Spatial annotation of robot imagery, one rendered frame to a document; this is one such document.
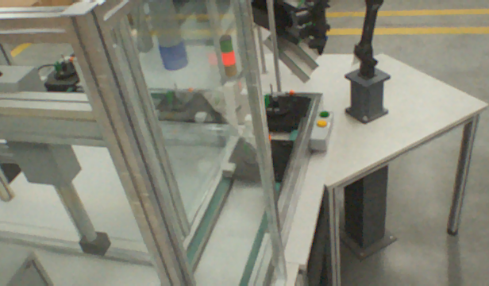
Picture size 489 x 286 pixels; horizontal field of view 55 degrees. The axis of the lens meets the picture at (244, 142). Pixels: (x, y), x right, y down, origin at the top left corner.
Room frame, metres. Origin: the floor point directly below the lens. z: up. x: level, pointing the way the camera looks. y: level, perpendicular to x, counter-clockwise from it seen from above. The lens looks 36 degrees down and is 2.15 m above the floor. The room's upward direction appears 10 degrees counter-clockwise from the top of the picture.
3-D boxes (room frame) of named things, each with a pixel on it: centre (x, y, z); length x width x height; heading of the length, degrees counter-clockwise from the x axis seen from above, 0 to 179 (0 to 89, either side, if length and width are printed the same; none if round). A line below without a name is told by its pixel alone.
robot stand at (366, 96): (1.82, -0.59, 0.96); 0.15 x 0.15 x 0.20; 23
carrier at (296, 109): (1.81, -0.17, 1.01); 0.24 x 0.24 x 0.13; 68
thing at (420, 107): (1.87, -0.57, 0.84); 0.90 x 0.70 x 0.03; 113
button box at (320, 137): (1.65, -0.34, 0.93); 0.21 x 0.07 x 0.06; 158
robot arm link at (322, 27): (1.78, -0.38, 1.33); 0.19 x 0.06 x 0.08; 157
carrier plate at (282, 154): (1.49, -0.05, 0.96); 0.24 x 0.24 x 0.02; 68
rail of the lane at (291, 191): (1.49, -0.21, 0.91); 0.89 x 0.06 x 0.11; 158
